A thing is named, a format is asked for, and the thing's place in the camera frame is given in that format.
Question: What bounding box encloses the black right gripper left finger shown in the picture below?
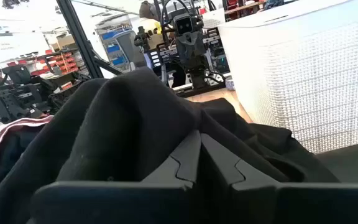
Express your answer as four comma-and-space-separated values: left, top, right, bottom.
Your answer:
26, 129, 202, 224

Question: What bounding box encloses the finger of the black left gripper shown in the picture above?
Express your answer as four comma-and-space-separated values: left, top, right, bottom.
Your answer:
175, 31, 193, 62
191, 31, 208, 62

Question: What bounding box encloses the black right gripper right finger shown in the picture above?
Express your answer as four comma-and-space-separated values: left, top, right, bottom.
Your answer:
201, 133, 358, 224

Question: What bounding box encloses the dark olive-black garment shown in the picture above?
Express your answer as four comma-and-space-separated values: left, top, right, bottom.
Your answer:
0, 67, 358, 224

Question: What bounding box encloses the black labelled equipment rack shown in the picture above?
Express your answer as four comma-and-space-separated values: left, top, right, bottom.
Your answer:
144, 27, 230, 77

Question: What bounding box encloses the cart with blue bins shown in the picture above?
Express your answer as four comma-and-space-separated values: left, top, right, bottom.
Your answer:
95, 24, 138, 73

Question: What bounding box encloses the black metal rig strut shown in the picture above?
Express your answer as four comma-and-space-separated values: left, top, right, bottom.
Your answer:
56, 0, 127, 79

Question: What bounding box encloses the white plastic laundry basket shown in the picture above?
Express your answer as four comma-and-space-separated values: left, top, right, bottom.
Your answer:
218, 0, 358, 155

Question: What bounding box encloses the brown cardboard box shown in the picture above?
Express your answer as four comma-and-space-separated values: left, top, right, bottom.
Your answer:
56, 34, 76, 51

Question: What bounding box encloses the shelf with red bins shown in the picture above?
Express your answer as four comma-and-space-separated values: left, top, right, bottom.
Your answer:
31, 51, 82, 77

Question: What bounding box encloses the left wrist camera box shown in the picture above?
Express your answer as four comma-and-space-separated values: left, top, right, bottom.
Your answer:
172, 14, 198, 35

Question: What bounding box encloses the black metal table frame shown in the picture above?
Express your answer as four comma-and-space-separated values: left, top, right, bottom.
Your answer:
172, 81, 229, 98

